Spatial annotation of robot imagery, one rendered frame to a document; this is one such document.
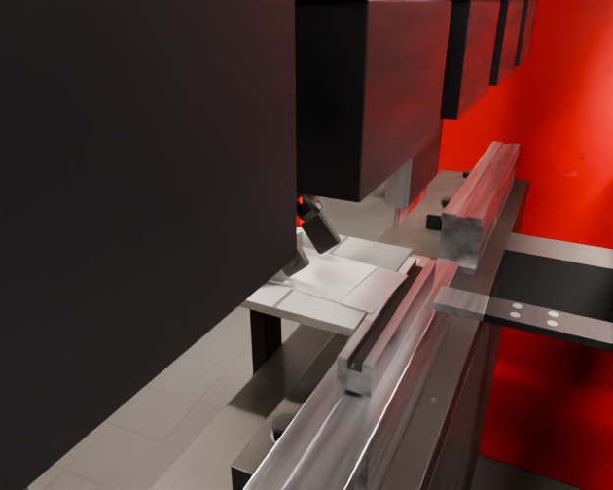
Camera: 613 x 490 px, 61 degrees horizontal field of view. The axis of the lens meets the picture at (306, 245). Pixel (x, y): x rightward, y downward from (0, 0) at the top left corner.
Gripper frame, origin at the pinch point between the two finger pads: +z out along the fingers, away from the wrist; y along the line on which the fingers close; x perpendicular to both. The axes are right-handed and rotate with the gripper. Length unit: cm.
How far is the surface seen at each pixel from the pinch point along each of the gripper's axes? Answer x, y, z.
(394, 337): -7.2, -5.4, 10.8
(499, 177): -1, 54, 9
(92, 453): 137, 24, 19
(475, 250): 0.5, 33.6, 14.8
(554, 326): -16.8, 1.6, 17.1
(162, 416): 133, 46, 23
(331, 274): -0.6, 0.0, 3.9
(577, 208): -1, 88, 27
